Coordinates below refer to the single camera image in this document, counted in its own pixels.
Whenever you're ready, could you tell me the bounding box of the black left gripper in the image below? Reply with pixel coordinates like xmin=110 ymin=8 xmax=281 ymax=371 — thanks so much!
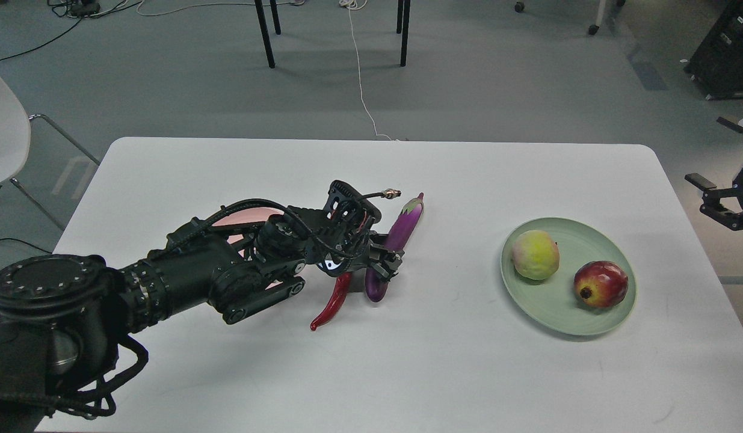
xmin=287 ymin=180 xmax=405 ymax=282

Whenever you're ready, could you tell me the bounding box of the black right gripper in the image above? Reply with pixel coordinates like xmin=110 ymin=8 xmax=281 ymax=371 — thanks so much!
xmin=685 ymin=166 xmax=743 ymax=231

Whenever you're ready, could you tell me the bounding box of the purple eggplant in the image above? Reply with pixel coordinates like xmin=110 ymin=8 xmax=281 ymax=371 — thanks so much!
xmin=364 ymin=192 xmax=424 ymax=302

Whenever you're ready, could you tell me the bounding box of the red chili pepper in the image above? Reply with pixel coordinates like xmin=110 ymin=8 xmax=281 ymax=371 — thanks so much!
xmin=310 ymin=273 xmax=353 ymax=331

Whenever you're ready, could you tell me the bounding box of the red pomegranate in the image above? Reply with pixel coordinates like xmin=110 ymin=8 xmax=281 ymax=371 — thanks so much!
xmin=573 ymin=260 xmax=629 ymax=308

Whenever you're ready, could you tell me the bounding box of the yellow green peach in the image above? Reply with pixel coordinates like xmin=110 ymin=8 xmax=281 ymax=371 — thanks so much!
xmin=511 ymin=230 xmax=560 ymax=281

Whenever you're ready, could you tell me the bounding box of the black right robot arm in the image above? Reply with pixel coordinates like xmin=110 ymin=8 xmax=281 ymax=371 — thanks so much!
xmin=685 ymin=116 xmax=743 ymax=231

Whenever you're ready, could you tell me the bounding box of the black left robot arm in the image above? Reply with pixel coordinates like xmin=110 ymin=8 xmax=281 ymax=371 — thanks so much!
xmin=0 ymin=180 xmax=414 ymax=432

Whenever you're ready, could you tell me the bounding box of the pink plate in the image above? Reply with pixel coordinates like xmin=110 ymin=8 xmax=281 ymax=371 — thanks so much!
xmin=212 ymin=207 xmax=283 ymax=290

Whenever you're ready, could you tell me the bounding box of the black equipment case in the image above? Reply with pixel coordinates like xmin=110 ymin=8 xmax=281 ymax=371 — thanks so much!
xmin=683 ymin=1 xmax=743 ymax=100

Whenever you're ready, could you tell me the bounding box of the green plate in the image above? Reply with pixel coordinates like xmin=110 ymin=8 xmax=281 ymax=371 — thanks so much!
xmin=500 ymin=217 xmax=637 ymax=337

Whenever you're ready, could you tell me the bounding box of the black chair leg right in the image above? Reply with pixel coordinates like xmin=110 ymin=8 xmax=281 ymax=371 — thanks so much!
xmin=395 ymin=1 xmax=412 ymax=67

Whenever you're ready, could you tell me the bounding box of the black chair leg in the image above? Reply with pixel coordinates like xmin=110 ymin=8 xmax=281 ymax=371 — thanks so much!
xmin=254 ymin=0 xmax=282 ymax=69
xmin=395 ymin=1 xmax=412 ymax=67

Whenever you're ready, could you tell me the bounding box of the black chair leg left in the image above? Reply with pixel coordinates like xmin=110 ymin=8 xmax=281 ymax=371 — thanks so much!
xmin=254 ymin=0 xmax=282 ymax=69

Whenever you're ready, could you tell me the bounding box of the white office chair base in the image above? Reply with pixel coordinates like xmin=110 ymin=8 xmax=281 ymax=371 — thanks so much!
xmin=513 ymin=0 xmax=624 ymax=35

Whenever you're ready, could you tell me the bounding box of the white chair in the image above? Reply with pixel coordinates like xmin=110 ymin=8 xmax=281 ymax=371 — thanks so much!
xmin=0 ymin=76 xmax=100 ymax=231

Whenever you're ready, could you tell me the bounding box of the white floor cable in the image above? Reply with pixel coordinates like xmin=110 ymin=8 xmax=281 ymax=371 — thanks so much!
xmin=338 ymin=0 xmax=396 ymax=141

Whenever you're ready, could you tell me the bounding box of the black floor cable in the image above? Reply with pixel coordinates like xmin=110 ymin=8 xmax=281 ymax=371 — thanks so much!
xmin=0 ymin=0 xmax=143 ymax=66

